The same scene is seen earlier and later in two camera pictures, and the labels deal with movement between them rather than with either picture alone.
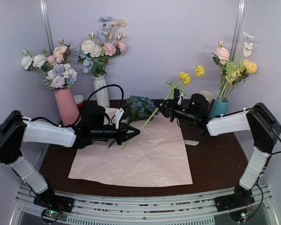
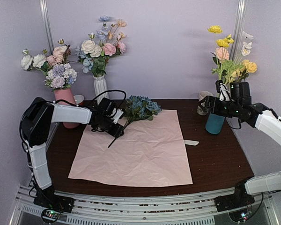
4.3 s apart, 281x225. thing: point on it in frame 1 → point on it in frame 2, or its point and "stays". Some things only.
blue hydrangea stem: (138, 108) stays
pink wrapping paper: (155, 156) stays
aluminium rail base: (110, 210) stays
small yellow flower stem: (184, 78) → (224, 42)
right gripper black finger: (166, 104) → (205, 105)
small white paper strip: (191, 142) stays
